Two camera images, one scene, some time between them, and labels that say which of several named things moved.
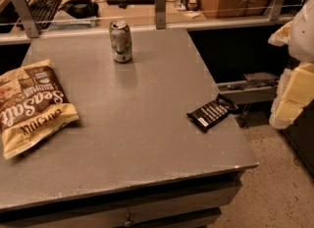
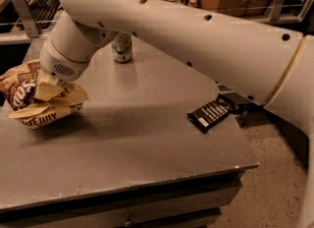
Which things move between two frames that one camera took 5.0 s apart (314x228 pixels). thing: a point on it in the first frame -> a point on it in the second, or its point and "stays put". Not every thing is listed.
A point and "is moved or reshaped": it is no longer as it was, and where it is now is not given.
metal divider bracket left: x=26 y=13 stays put
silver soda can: x=121 y=41 stays put
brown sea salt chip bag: x=33 y=104 is moved or reshaped
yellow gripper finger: x=282 y=36 -> x=58 y=67
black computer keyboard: x=43 y=8 stays put
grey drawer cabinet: x=121 y=189 stays put
